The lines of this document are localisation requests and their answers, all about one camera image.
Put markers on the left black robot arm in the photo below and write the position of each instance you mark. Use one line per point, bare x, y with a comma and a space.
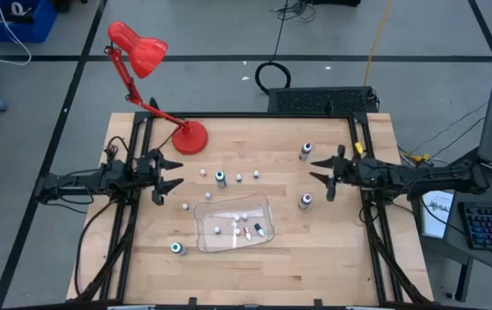
77, 183

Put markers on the large green-capped food coloring bottle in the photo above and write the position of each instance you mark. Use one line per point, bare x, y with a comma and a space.
177, 248

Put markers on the red desk lamp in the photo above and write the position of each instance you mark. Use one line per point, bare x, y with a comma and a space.
144, 53

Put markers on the large blue-capped food coloring bottle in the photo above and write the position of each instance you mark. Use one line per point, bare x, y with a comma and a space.
220, 177

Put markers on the black aluminium table frame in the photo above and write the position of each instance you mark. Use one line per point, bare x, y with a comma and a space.
245, 115

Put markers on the large purple-capped food coloring bottle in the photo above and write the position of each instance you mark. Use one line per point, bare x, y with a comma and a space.
306, 200

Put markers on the small red food coloring bottle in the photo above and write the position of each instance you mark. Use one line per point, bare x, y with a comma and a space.
247, 233

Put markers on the dark grey desk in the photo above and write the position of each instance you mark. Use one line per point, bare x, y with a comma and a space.
469, 215

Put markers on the clear plastic bin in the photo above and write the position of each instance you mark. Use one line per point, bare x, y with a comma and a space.
211, 215

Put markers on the small yellow food coloring bottle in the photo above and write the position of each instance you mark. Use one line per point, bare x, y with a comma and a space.
237, 231

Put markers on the black computer case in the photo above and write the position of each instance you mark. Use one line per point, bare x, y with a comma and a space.
314, 100

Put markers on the large black-capped food coloring bottle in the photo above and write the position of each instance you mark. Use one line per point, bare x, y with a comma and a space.
306, 150

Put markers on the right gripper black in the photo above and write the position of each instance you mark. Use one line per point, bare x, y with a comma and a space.
349, 172

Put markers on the white paper sheet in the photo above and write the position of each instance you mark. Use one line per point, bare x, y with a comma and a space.
437, 224

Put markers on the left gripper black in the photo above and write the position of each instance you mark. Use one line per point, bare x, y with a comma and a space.
158, 176

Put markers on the blue plastic crate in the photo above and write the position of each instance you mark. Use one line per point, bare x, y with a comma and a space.
34, 30

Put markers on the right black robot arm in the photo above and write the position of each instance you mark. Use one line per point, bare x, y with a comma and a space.
444, 178

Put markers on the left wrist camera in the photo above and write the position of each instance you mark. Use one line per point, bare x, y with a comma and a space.
145, 170

